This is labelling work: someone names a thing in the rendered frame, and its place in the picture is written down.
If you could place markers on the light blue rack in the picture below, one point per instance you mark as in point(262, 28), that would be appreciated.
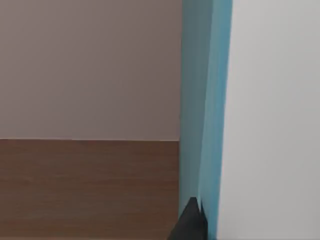
point(207, 100)

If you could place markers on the brown wooden panel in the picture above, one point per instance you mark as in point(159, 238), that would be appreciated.
point(87, 190)

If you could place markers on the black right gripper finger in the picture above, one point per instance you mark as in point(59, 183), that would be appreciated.
point(190, 222)

